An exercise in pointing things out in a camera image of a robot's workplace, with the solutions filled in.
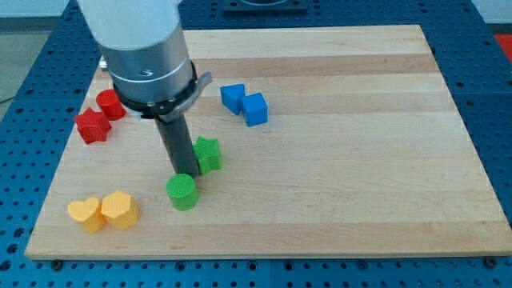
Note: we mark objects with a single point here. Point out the green cylinder block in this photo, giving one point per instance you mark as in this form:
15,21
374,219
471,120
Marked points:
182,191

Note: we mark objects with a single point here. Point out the red star block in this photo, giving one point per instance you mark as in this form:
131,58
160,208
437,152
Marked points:
93,126

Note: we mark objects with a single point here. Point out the green star block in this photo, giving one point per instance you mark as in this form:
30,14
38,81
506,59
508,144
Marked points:
208,154

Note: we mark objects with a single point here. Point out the blue cube block right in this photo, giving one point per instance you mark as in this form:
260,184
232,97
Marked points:
254,109

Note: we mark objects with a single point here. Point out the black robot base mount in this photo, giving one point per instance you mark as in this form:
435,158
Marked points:
242,6

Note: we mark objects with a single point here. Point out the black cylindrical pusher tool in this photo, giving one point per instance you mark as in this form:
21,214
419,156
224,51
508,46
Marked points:
179,147

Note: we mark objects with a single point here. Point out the blue block left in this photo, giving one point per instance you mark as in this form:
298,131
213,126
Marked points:
231,97

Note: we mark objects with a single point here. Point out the yellow hexagon block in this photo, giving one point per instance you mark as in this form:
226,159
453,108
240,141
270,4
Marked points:
120,210

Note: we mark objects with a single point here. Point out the wooden board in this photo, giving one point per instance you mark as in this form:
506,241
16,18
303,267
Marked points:
364,155

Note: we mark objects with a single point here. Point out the yellow heart block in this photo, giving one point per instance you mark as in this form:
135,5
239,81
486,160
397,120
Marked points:
87,214

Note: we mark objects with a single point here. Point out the red cylinder block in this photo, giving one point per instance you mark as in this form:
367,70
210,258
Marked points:
110,105

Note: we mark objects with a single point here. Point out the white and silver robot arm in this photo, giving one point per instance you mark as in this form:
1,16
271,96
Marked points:
144,47

